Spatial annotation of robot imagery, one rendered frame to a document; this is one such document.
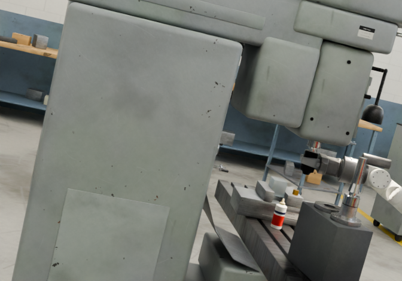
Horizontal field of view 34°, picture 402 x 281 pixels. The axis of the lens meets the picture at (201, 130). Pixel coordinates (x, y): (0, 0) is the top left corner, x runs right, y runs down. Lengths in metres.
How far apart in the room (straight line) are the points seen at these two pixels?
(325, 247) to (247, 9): 0.73
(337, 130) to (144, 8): 0.72
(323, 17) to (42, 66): 6.79
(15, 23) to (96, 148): 6.78
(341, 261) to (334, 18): 0.73
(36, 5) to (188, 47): 6.80
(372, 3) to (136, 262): 1.06
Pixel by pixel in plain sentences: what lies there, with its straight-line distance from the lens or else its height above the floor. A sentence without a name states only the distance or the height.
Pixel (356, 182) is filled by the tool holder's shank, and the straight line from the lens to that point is 1.89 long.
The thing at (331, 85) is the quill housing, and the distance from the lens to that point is 2.09.
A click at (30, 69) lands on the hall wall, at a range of 8.61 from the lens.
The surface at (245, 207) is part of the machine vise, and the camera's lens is 2.39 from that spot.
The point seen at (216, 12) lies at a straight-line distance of 1.96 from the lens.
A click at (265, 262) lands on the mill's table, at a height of 0.91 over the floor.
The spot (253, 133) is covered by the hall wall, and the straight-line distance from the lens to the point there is 8.97.
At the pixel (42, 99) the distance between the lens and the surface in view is 8.28.
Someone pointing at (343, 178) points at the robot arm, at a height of 1.21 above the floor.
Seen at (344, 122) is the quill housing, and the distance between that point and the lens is 2.13.
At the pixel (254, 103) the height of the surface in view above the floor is 1.39.
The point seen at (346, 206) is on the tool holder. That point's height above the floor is 1.19.
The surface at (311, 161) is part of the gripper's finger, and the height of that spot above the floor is 1.23.
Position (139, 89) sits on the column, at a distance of 1.83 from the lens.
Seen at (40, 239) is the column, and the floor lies 0.89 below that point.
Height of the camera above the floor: 1.58
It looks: 9 degrees down
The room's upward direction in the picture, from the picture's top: 14 degrees clockwise
